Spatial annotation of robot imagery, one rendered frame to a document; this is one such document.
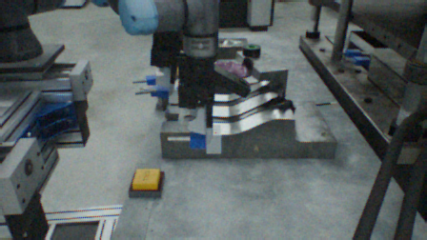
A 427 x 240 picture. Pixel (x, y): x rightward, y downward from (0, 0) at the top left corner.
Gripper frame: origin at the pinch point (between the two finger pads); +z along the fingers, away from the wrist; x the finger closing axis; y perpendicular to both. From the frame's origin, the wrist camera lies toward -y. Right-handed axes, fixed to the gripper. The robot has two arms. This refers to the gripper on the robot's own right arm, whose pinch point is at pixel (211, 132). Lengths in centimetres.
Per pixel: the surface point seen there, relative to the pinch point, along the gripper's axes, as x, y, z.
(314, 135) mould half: -13.0, -29.8, 9.0
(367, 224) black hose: 19.2, -32.5, 10.4
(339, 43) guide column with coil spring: -97, -64, 7
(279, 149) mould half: -10.0, -19.6, 11.6
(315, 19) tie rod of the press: -138, -62, 4
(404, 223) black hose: 19.1, -40.2, 10.1
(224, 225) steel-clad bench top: 15.4, -3.1, 15.0
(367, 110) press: -43, -59, 16
